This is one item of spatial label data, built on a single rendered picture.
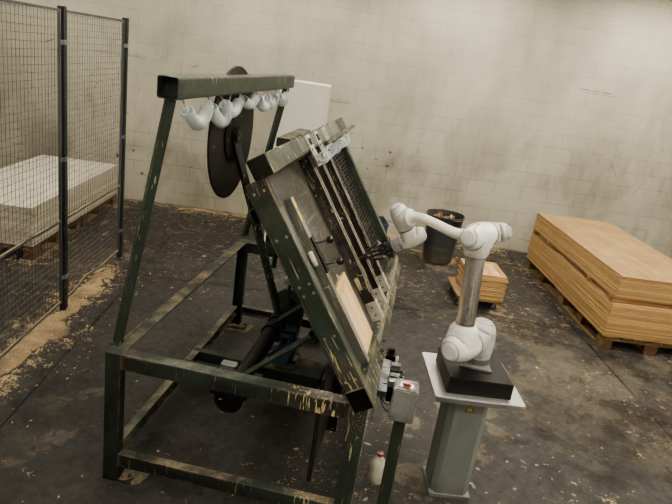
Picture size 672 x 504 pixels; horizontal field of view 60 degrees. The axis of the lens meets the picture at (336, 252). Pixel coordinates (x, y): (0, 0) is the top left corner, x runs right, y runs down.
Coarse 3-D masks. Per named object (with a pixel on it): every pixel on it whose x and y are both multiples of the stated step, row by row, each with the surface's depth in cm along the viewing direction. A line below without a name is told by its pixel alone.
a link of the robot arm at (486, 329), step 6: (480, 318) 328; (480, 324) 322; (486, 324) 322; (492, 324) 324; (480, 330) 322; (486, 330) 321; (492, 330) 322; (480, 336) 319; (486, 336) 320; (492, 336) 323; (486, 342) 320; (492, 342) 324; (486, 348) 322; (492, 348) 327; (480, 354) 321; (486, 354) 326; (480, 360) 326; (486, 360) 328
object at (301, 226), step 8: (288, 200) 287; (288, 208) 288; (296, 208) 290; (296, 216) 289; (296, 224) 290; (304, 224) 292; (304, 232) 291; (304, 240) 292; (312, 248) 292; (320, 264) 294; (320, 272) 295; (328, 272) 299; (328, 280) 296; (336, 296) 298; (336, 304) 299; (336, 312) 300; (344, 312) 300; (344, 320) 301; (344, 328) 302; (352, 328) 302; (352, 336) 303; (352, 344) 304; (360, 344) 305; (360, 352) 305; (360, 360) 306; (368, 360) 307
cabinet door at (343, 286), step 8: (344, 272) 335; (344, 280) 329; (336, 288) 309; (344, 288) 323; (344, 296) 319; (352, 296) 333; (344, 304) 312; (352, 304) 327; (352, 312) 321; (360, 312) 335; (352, 320) 315; (360, 320) 330; (360, 328) 324; (368, 328) 338; (360, 336) 318; (368, 336) 332; (368, 344) 326
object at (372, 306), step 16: (336, 144) 335; (304, 160) 337; (320, 176) 343; (320, 192) 341; (320, 208) 343; (336, 224) 345; (336, 240) 348; (352, 256) 349; (352, 272) 352; (368, 288) 353; (368, 304) 356
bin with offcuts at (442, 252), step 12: (432, 216) 756; (444, 216) 784; (456, 216) 789; (432, 228) 761; (432, 240) 766; (444, 240) 760; (456, 240) 770; (432, 252) 770; (444, 252) 767; (444, 264) 776
